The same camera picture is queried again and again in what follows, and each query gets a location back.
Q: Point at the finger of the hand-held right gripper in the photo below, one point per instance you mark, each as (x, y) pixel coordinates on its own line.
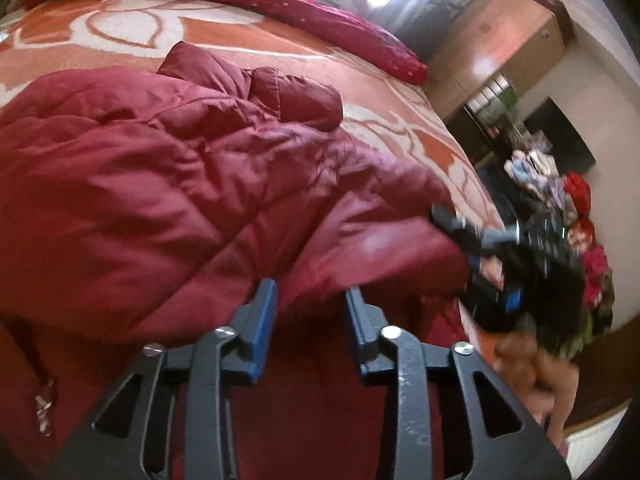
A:
(495, 287)
(452, 227)

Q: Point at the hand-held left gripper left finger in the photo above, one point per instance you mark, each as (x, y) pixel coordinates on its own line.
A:
(262, 320)

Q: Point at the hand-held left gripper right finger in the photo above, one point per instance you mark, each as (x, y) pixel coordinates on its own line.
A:
(357, 325)

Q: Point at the dark red puffer jacket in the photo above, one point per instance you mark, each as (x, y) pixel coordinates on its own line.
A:
(150, 185)

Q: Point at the person's right forearm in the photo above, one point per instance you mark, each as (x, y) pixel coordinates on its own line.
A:
(557, 400)

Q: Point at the pile of colourful clothes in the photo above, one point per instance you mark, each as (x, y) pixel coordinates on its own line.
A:
(582, 195)

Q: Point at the person's right hand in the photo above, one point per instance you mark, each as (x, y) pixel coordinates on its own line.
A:
(520, 365)

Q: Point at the dark shelf unit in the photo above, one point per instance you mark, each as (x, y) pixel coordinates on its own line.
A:
(492, 120)

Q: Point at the orange floral blanket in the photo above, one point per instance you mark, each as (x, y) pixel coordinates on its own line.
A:
(380, 125)

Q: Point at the black screen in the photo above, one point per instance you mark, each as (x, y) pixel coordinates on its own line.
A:
(560, 132)

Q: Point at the wooden wardrobe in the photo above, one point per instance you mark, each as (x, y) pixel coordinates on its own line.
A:
(495, 40)

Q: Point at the red floral pillow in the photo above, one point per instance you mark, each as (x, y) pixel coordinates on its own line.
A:
(300, 5)

